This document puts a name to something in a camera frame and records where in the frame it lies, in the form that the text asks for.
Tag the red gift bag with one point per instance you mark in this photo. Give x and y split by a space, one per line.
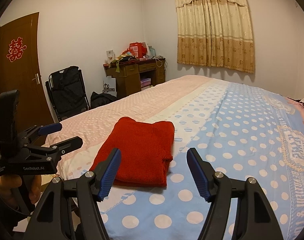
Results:
139 49

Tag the red double happiness sticker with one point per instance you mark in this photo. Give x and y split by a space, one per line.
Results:
16 49

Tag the black folding chair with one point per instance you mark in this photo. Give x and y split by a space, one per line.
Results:
66 92

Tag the white card on desk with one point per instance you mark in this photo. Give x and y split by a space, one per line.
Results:
110 56

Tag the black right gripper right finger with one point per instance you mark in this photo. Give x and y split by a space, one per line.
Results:
255 218

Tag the black bag on floor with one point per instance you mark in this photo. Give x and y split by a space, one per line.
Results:
101 99

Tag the red knitted sweater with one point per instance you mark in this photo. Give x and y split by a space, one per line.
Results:
146 152

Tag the beige patterned curtain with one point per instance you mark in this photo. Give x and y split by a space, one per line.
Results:
215 33

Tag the brown wooden door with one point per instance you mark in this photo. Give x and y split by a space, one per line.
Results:
24 74

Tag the colourful cloth pile on desk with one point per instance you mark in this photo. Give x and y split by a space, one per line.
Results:
121 58

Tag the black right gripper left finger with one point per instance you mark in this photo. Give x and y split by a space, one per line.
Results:
68 209

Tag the white paper bag with logo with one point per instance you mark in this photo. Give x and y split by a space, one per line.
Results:
109 86

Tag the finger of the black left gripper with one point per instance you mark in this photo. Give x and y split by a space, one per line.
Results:
49 129
69 145

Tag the dark brown wooden desk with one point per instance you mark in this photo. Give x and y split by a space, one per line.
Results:
129 79

